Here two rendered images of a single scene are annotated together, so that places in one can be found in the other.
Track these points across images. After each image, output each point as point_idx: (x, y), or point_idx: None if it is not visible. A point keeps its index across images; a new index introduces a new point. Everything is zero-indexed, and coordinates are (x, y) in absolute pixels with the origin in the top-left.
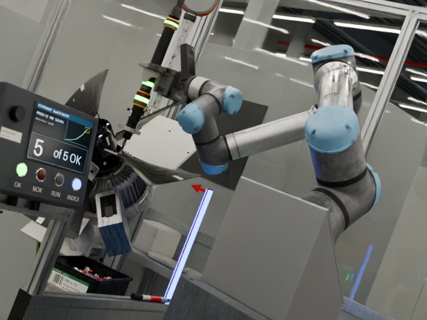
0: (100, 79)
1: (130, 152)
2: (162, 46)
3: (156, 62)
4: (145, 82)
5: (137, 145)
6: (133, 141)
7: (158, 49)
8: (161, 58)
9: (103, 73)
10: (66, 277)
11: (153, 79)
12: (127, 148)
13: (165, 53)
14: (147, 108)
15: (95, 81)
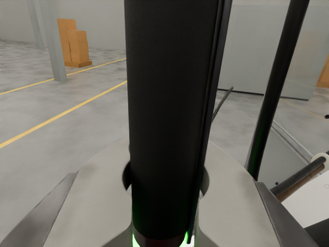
0: (216, 110)
1: (302, 218)
2: (132, 21)
3: (135, 155)
4: (132, 240)
5: (320, 206)
6: (314, 192)
7: (126, 56)
8: (158, 127)
9: (224, 96)
10: None
11: (154, 242)
12: (300, 203)
13: (185, 69)
14: (325, 163)
15: (214, 111)
